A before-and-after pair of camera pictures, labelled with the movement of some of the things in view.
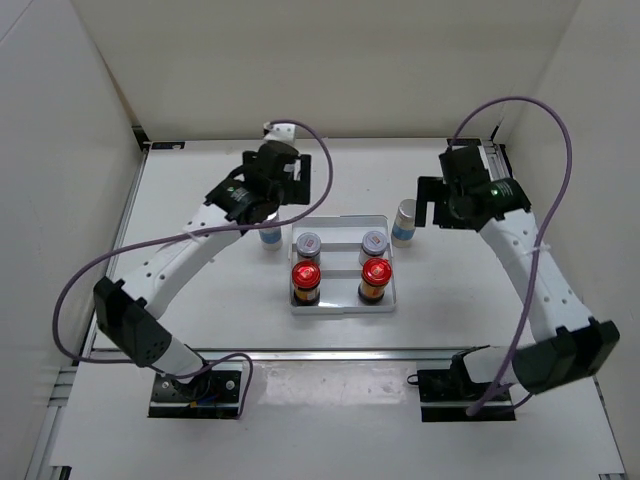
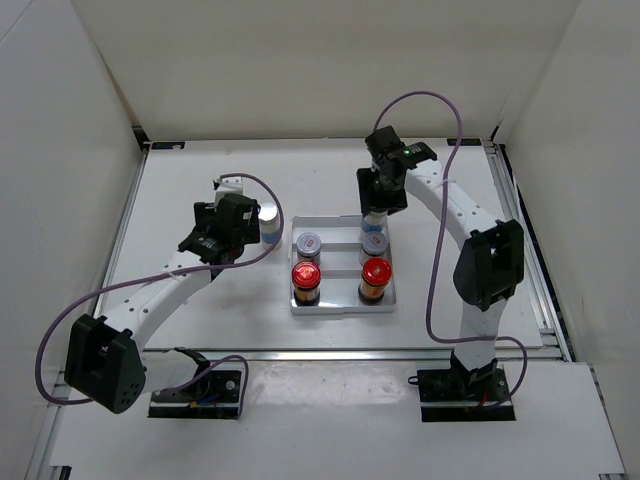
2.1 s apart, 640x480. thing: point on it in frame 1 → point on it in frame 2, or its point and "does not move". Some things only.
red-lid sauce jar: (376, 274) does not move
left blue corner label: (168, 145) does not move
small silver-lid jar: (374, 245) does not move
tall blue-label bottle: (271, 237) does not move
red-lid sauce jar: (306, 275) does not move
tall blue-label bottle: (405, 223) → (374, 221)
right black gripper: (430, 190) → (369, 199)
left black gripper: (300, 187) → (204, 212)
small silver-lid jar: (308, 247) does not move
